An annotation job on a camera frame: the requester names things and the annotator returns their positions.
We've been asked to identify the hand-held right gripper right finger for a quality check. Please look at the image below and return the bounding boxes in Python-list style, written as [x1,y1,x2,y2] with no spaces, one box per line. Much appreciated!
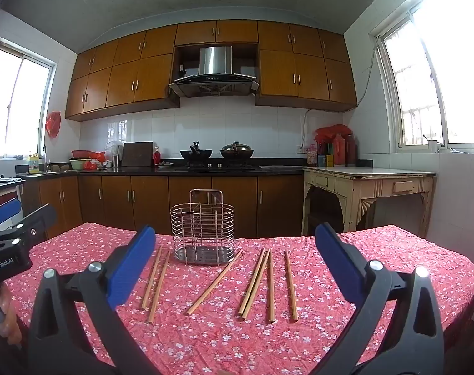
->
[314,222,446,375]

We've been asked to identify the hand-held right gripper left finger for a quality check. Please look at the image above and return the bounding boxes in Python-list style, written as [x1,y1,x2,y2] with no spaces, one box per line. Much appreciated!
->
[26,224,161,375]

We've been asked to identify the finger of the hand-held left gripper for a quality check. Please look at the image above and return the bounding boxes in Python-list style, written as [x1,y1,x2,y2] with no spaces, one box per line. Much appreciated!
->
[0,203,58,246]
[0,198,23,228]

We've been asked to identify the wooden chopstick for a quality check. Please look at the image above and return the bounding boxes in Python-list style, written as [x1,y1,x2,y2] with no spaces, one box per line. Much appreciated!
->
[242,248,270,320]
[238,246,266,315]
[148,251,172,324]
[285,249,299,323]
[142,245,163,310]
[266,248,276,324]
[186,249,243,316]

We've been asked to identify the steel wire utensil holder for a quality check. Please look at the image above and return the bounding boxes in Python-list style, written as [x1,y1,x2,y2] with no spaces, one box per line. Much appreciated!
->
[170,189,236,266]

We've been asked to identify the person's left hand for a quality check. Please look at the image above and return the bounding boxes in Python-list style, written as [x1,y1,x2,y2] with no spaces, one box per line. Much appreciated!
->
[0,284,23,348]

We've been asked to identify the red and white cabinet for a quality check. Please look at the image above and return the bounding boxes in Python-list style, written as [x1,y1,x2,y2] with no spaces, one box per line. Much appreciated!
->
[0,177,25,225]

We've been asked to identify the wooden base cabinets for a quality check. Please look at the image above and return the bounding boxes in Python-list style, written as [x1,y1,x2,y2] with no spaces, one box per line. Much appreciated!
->
[16,174,305,240]

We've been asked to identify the red plastic bag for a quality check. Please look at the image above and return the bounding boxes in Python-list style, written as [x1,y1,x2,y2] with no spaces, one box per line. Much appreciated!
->
[84,151,107,171]

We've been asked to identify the cream wooden side table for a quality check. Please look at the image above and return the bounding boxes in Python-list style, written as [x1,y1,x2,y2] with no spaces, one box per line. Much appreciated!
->
[302,166,438,240]

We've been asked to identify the black kitchen countertop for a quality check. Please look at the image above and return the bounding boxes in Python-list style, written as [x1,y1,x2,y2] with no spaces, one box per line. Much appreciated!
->
[16,158,374,179]

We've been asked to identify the white plastic bag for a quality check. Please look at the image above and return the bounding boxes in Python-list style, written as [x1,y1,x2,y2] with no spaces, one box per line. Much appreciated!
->
[105,139,124,158]

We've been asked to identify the group of condiment bottles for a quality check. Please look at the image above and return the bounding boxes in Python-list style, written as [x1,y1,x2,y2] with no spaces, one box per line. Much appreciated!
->
[306,141,335,167]

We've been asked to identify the red floral tablecloth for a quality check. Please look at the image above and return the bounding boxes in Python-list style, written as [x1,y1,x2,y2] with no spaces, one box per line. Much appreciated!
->
[4,222,474,375]

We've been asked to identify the dark cutting board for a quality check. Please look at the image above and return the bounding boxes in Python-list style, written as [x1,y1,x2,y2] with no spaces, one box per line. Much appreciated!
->
[121,141,155,168]

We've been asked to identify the dark red plastic jug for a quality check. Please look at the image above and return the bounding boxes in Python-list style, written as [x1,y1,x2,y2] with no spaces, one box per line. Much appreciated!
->
[344,133,358,167]

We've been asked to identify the black wok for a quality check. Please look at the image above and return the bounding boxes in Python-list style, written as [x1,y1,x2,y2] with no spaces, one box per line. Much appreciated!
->
[179,140,214,160]

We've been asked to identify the black gas stove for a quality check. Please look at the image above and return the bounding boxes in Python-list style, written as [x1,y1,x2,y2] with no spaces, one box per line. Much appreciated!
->
[174,162,262,172]

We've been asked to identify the red bag behind jugs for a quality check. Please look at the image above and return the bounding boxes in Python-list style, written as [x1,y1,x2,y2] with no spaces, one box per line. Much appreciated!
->
[314,124,349,145]

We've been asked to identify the dark pot with lid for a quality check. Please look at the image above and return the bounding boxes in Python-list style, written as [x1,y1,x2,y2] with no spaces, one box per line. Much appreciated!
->
[220,141,255,160]

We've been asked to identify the large barred window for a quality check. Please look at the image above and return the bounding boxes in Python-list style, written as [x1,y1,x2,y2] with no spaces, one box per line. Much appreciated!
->
[371,0,474,154]

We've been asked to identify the steel range hood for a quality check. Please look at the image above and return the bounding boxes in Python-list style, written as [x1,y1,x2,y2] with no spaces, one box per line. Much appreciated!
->
[168,46,260,98]

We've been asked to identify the red hanging wall bag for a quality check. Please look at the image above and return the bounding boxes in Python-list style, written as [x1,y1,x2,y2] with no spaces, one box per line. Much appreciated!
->
[45,111,62,138]

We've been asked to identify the white wall cable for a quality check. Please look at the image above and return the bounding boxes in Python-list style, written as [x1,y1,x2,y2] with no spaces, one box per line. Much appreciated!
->
[301,46,379,154]

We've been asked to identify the narrow wooden wall cabinet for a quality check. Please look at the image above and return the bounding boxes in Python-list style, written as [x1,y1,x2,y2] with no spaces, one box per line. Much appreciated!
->
[174,19,260,47]

